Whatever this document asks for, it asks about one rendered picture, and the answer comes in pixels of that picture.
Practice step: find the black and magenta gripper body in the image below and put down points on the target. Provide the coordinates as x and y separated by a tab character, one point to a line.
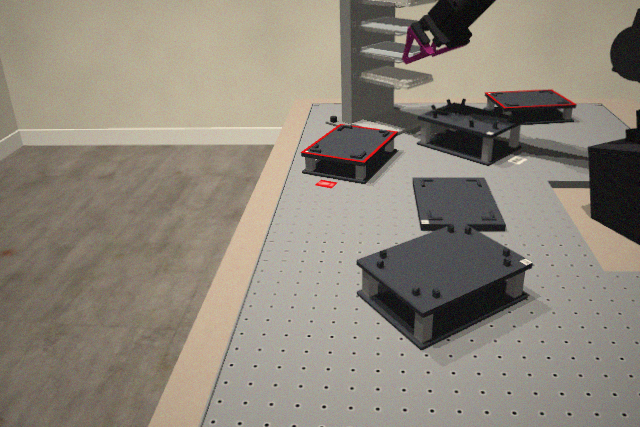
454	29

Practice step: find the white multi-well plate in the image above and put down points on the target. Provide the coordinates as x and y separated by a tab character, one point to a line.
401	78
390	49

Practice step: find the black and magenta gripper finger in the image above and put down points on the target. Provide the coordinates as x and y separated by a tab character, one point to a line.
442	50
426	50

